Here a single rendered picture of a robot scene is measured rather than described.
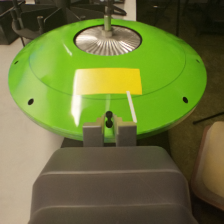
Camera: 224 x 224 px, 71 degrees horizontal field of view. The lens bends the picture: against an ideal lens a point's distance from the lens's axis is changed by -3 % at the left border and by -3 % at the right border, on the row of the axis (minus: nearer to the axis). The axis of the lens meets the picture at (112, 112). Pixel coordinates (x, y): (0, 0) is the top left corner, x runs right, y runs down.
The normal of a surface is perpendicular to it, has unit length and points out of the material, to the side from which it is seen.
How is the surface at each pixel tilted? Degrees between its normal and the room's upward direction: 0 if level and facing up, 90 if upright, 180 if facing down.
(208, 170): 0
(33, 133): 0
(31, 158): 0
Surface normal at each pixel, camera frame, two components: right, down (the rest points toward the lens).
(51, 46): -0.18, -0.61
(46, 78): -0.23, -0.40
